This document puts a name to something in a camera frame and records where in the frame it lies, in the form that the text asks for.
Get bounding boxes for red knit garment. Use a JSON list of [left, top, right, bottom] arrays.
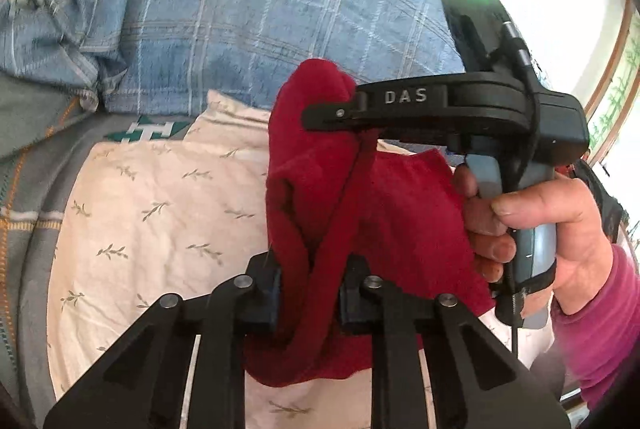
[[244, 59, 494, 388]]

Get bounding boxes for magenta right sleeve forearm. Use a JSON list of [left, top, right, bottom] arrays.
[[551, 245, 639, 409]]

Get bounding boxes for person's right hand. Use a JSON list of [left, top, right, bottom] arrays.
[[454, 165, 613, 316]]

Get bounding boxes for cream leaf-print pillow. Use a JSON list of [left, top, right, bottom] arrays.
[[48, 94, 374, 428]]

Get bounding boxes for grey plaid bedsheet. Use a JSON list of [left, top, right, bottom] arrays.
[[0, 72, 194, 429]]

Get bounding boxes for bamboo painting wooden frame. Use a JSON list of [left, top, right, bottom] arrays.
[[585, 0, 639, 166]]

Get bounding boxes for black bag with straps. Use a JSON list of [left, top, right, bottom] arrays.
[[568, 160, 625, 243]]

